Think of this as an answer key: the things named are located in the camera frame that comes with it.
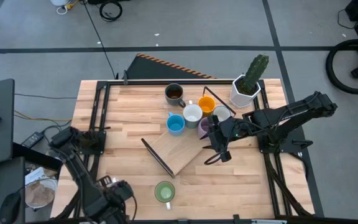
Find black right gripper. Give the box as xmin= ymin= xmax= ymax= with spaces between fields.
xmin=200 ymin=114 xmax=253 ymax=151

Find lavender mug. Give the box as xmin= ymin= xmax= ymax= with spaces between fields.
xmin=197 ymin=117 xmax=213 ymax=139

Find yellow mug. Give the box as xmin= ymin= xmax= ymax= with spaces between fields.
xmin=197 ymin=95 xmax=216 ymax=118

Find light blue mug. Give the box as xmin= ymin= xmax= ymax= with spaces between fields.
xmin=165 ymin=111 xmax=186 ymax=137

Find green mug white handle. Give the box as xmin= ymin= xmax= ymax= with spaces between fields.
xmin=154 ymin=180 xmax=176 ymax=211

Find dark grey mug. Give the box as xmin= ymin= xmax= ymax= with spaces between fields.
xmin=164 ymin=83 xmax=186 ymax=109

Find potted cactus white pot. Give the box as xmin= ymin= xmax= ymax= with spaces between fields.
xmin=229 ymin=54 xmax=270 ymax=109

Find white plate brown contents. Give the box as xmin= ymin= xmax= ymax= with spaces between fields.
xmin=25 ymin=179 xmax=58 ymax=209

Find white paper sheet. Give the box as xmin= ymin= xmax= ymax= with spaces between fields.
xmin=25 ymin=166 xmax=55 ymax=186

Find black ramp orange striped edge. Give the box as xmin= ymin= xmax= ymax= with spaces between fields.
xmin=126 ymin=52 xmax=217 ymax=80

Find black power adapter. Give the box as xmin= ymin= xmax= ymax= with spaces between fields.
xmin=21 ymin=131 xmax=45 ymax=149

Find black desk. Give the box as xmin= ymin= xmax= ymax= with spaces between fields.
xmin=0 ymin=157 xmax=26 ymax=224

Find black computer mouse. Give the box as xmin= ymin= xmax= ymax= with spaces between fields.
xmin=0 ymin=192 xmax=22 ymax=224

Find white round object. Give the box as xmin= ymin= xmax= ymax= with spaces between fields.
xmin=50 ymin=0 xmax=71 ymax=15

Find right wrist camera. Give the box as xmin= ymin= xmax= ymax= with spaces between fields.
xmin=219 ymin=149 xmax=232 ymax=163

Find wooden riser shelf black frame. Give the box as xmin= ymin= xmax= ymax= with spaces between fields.
xmin=140 ymin=86 xmax=237 ymax=179

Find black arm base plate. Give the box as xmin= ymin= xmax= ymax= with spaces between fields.
xmin=256 ymin=129 xmax=307 ymax=154
xmin=81 ymin=130 xmax=107 ymax=156

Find black aluminium table frame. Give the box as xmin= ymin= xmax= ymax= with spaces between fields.
xmin=54 ymin=79 xmax=315 ymax=224

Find black vacuum hose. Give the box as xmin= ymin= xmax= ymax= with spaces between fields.
xmin=325 ymin=39 xmax=358 ymax=95

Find coiled black cable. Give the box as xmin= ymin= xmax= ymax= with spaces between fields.
xmin=99 ymin=1 xmax=124 ymax=22

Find long black floor cable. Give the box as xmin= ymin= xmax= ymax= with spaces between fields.
xmin=81 ymin=0 xmax=119 ymax=79

